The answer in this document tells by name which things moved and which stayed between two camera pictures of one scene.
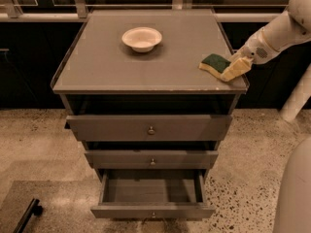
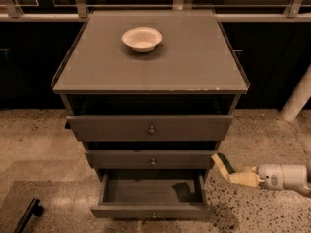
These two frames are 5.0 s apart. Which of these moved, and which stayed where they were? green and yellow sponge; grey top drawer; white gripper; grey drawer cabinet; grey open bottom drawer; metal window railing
Moved: white gripper; green and yellow sponge
Stayed: metal window railing; grey open bottom drawer; grey drawer cabinet; grey top drawer
